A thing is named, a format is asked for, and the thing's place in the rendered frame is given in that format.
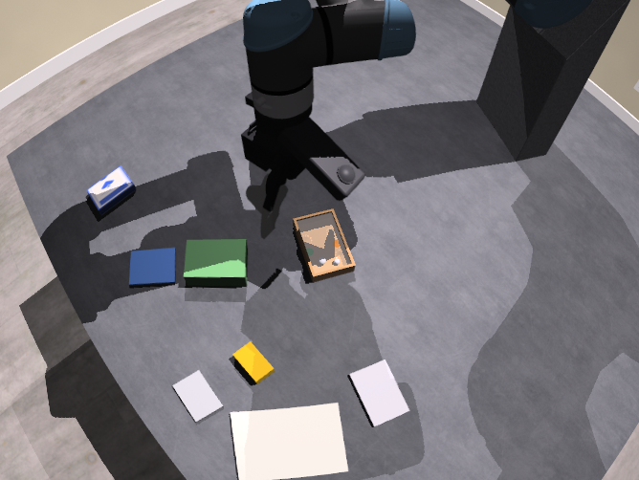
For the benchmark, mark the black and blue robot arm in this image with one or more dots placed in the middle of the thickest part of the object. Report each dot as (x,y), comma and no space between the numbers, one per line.
(286,39)

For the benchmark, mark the blue flat square pad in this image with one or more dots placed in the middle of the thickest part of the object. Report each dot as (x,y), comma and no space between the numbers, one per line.
(151,267)

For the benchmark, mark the wooden ball-in-hole puzzle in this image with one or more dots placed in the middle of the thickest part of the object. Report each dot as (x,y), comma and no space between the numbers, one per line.
(323,245)

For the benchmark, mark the yellow rectangular block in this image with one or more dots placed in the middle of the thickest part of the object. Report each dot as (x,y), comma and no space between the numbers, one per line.
(253,363)

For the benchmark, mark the white flat rectangular card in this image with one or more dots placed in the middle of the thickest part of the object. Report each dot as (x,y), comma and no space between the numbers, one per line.
(379,393)

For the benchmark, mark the green rectangular box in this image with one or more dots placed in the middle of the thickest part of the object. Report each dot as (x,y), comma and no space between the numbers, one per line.
(217,262)

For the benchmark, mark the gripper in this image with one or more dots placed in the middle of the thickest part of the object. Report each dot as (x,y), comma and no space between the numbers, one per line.
(262,140)

